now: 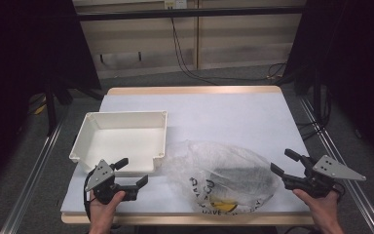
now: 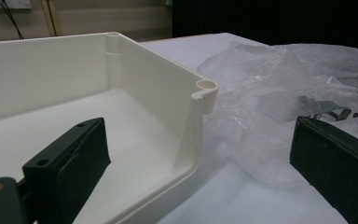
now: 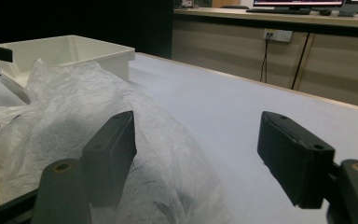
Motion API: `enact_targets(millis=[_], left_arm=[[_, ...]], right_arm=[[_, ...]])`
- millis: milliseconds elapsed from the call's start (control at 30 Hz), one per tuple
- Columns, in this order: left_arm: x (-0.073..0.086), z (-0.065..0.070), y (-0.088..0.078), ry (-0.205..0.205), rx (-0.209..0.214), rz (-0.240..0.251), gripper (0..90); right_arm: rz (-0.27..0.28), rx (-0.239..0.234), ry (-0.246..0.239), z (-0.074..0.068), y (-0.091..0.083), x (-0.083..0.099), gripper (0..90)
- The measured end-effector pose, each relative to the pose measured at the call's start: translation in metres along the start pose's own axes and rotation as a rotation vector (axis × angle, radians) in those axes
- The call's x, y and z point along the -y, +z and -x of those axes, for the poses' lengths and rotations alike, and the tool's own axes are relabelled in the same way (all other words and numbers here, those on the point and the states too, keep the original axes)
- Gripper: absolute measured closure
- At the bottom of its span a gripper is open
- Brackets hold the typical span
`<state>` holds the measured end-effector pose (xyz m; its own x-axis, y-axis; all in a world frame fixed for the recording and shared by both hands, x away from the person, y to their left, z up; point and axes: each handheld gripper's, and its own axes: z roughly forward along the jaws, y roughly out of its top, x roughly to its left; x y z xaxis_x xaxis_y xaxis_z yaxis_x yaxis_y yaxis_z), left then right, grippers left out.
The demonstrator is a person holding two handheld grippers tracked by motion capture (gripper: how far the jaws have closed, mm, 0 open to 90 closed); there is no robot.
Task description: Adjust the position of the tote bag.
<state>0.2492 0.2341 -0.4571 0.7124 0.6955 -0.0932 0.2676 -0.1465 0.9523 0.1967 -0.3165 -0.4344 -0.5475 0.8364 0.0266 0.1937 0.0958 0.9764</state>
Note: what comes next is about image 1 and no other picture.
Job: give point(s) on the person's right hand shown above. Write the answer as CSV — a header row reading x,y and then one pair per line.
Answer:
x,y
321,209

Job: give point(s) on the black curtain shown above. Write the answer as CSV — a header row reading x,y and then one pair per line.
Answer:
x,y
363,65
13,65

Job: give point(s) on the black horizontal bar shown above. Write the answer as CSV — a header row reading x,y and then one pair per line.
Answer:
x,y
188,13

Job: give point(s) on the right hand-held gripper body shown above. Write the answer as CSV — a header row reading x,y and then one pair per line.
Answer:
x,y
321,177

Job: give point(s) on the black metal stand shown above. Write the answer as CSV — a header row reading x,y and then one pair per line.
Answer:
x,y
50,110

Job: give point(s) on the metal floor rail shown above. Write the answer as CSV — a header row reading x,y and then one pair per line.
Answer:
x,y
368,214
29,185

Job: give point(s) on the yellow floor object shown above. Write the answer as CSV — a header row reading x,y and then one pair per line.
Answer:
x,y
40,109

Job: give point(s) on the black rectangular case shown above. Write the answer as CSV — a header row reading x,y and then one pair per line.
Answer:
x,y
243,178

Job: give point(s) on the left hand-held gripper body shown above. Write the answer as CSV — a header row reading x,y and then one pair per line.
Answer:
x,y
100,175

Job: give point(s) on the white plastic tray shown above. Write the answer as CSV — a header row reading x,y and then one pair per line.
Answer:
x,y
123,146

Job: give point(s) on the pale blue table mat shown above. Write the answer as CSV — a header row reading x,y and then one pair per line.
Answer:
x,y
224,117

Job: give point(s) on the white wall socket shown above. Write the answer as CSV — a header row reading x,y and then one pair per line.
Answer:
x,y
175,4

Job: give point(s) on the light wooden panel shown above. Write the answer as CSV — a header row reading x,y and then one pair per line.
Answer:
x,y
240,32

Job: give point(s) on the person's left hand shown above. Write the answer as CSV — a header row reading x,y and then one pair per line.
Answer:
x,y
105,211

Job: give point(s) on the clear printed plastic bag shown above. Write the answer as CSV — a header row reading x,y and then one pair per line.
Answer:
x,y
207,162

